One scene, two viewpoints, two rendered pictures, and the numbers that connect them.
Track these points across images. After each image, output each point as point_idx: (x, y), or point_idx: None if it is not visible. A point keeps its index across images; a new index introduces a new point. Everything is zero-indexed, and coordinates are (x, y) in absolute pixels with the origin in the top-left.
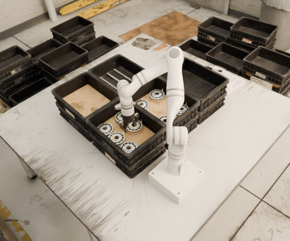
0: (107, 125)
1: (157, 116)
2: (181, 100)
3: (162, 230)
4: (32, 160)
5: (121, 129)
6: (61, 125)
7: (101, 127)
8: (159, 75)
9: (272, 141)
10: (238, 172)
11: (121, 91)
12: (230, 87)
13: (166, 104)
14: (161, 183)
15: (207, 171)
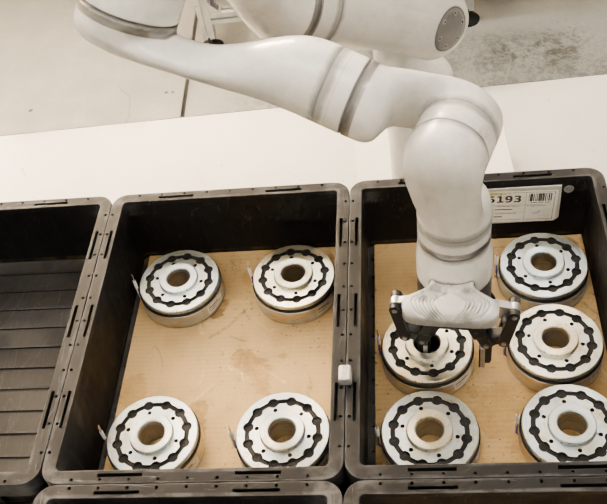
0: (551, 427)
1: (281, 346)
2: None
3: (603, 126)
4: None
5: (485, 398)
6: None
7: (586, 440)
8: (35, 460)
9: (73, 131)
10: (262, 122)
11: (497, 108)
12: None
13: (366, 9)
14: (513, 171)
15: (328, 170)
